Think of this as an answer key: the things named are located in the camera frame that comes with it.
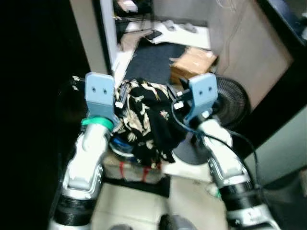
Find black floral print garment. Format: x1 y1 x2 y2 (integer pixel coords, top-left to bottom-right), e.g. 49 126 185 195
113 79 189 169

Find brown cardboard box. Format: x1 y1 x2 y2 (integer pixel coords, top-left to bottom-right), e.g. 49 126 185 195
169 46 218 85

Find blue round basin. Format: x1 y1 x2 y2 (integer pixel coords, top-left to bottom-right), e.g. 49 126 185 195
110 136 136 157

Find dark floor mat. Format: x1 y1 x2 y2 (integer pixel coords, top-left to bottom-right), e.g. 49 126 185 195
123 42 189 88

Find black standing fan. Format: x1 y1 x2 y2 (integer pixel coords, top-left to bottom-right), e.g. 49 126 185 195
172 76 251 166

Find flat black device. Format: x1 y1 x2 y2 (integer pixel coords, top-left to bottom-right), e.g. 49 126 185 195
143 29 163 40

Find grey slipper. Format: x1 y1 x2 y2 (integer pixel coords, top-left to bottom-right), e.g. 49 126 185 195
163 20 177 32
184 22 198 34

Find pale grey cabinet door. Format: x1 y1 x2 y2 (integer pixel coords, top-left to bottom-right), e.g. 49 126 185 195
239 105 307 187

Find grey right robot foot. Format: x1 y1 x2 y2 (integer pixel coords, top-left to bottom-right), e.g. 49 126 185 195
158 214 199 230

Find grey robot foot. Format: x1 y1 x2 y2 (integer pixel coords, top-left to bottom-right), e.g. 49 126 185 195
107 224 135 230
158 214 199 230

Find grey left robot foot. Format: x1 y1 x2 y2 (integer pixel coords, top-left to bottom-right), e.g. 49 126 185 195
107 224 135 230

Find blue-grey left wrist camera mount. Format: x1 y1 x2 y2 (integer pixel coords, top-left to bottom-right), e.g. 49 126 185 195
85 72 116 121

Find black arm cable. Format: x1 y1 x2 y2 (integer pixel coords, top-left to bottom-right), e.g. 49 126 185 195
170 102 260 190

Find beige door with white frame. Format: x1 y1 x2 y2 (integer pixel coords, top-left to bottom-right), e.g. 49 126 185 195
69 0 121 76

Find white box with red straps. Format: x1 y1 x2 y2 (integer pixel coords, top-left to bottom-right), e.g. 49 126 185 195
103 152 164 185

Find black cabinet frame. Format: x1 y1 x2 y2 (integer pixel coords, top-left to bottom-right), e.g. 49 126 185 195
229 0 307 160

